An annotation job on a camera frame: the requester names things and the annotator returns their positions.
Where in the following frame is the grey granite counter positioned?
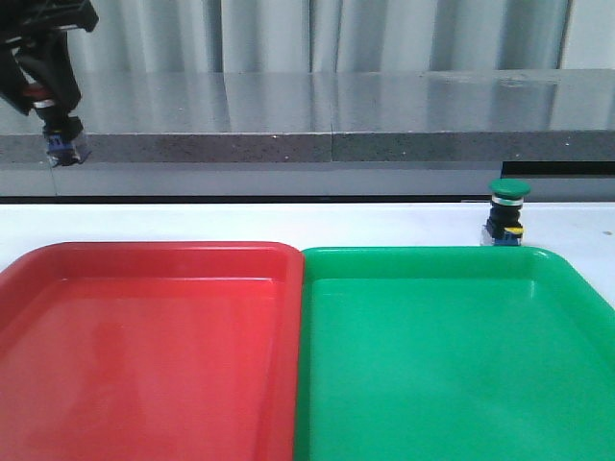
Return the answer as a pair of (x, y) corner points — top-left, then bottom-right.
(1, 70), (614, 202)

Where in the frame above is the grey pleated curtain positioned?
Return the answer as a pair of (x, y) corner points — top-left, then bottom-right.
(68, 1), (571, 73)

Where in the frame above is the green plastic tray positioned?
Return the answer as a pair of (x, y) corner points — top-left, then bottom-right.
(294, 247), (614, 460)

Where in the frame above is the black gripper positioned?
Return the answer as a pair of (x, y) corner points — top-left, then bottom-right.
(1, 0), (99, 115)

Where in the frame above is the red mushroom push button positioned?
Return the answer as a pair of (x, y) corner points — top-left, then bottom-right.
(24, 84), (91, 167)

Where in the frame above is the green mushroom push button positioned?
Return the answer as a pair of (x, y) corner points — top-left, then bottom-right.
(480, 179), (530, 246)

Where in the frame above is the red plastic tray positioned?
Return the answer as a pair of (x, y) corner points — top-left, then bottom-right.
(1, 242), (304, 460)

